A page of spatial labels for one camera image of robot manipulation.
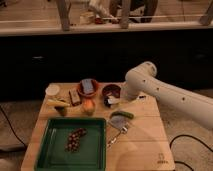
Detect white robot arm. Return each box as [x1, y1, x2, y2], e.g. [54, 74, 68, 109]
[121, 61, 213, 131]

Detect purple bowl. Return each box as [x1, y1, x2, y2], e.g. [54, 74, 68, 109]
[102, 84, 121, 98]

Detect orange bowl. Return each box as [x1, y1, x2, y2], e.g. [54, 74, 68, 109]
[77, 78, 99, 98]

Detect blue sponge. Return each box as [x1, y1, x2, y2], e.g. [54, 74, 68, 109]
[82, 79, 94, 94]

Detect orange fruit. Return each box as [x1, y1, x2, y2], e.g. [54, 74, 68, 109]
[83, 99, 95, 115]

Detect brown bread slice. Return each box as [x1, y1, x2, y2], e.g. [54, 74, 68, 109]
[69, 89, 81, 106]

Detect green cucumber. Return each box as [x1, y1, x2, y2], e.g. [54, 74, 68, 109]
[110, 110, 134, 119]

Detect white round lid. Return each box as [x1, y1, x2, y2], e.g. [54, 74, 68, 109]
[45, 85, 60, 96]

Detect bunch of red grapes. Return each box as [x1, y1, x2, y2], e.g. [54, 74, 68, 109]
[65, 128, 87, 152]

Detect green tray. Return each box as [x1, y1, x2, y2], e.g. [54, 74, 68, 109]
[34, 118, 106, 171]

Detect black cable left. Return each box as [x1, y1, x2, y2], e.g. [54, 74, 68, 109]
[0, 105, 28, 150]

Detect black cable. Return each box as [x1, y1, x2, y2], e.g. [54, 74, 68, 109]
[169, 134, 213, 171]
[0, 105, 28, 150]

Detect black cable right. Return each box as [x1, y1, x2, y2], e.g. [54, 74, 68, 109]
[169, 134, 213, 171]

